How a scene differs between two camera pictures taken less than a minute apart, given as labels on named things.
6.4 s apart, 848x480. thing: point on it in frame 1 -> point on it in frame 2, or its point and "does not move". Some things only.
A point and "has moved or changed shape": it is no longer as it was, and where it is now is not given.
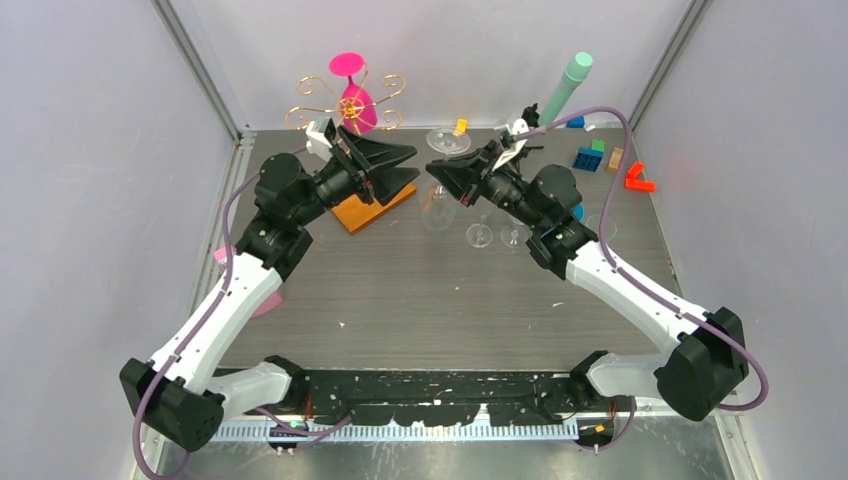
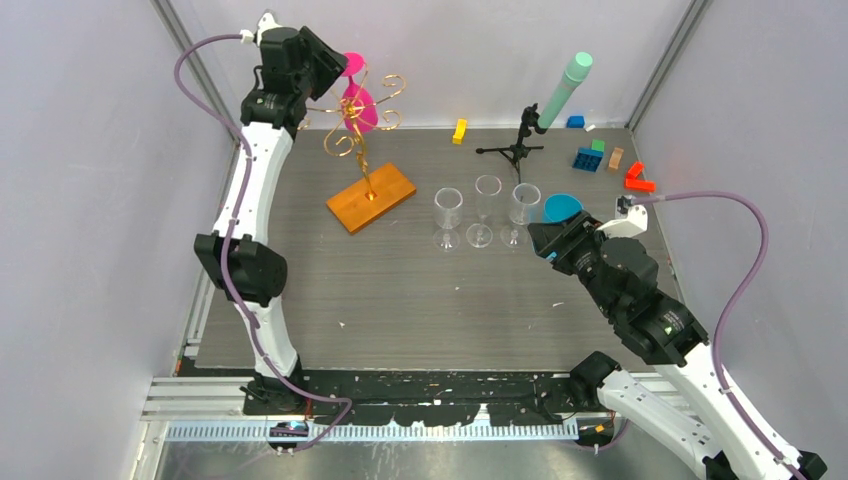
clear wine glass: (438, 205) has moved or changed shape
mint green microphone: (576, 71) does not move
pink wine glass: (358, 111) does not move
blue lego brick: (587, 159) does not move
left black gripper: (367, 156) -> (331, 64)
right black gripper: (463, 174) -> (553, 237)
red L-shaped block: (632, 182) does not move
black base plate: (449, 398) does not move
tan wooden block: (616, 158) does not move
